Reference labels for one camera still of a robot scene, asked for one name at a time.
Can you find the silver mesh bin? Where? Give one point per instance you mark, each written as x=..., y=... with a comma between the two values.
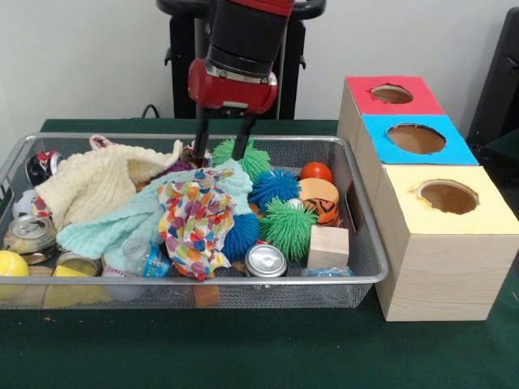
x=324, y=293

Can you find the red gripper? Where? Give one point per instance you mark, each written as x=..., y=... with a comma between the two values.
x=231, y=95

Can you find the colourful dotted cloth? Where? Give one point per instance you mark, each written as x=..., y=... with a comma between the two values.
x=194, y=215

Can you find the blue puffer ball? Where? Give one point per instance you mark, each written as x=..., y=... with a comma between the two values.
x=275, y=188

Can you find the plain wooden block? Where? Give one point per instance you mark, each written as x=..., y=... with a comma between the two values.
x=328, y=247

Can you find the wooden box with three holes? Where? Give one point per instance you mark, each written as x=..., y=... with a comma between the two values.
x=446, y=275

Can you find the small soccer ball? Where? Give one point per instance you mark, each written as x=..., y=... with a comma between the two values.
x=22, y=204

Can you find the yellow ball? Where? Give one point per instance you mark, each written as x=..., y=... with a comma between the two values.
x=12, y=263

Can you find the dark green table cloth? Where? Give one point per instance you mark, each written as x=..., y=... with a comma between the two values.
x=503, y=154
x=243, y=348

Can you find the green puffer ball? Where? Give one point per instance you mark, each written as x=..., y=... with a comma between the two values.
x=255, y=160
x=288, y=227

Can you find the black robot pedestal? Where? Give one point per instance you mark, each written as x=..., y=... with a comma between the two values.
x=182, y=81

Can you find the black upright panel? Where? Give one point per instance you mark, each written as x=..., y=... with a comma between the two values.
x=498, y=81

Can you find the mint green waffle cloth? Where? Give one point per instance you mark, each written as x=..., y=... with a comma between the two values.
x=121, y=215

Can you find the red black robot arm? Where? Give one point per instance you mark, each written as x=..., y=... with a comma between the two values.
x=247, y=32

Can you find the cream waffle cloth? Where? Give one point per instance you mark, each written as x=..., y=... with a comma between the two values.
x=93, y=186

